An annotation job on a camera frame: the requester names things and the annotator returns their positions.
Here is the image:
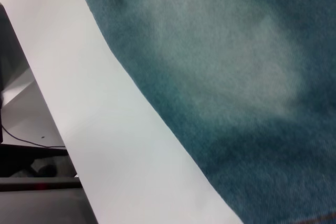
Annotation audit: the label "black frame beam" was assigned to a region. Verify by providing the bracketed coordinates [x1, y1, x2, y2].
[0, 144, 69, 162]

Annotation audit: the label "thin black cable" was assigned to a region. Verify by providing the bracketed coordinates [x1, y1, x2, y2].
[1, 125, 66, 148]

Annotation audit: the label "blue denim shorts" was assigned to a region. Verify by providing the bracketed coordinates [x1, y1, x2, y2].
[72, 0, 336, 224]

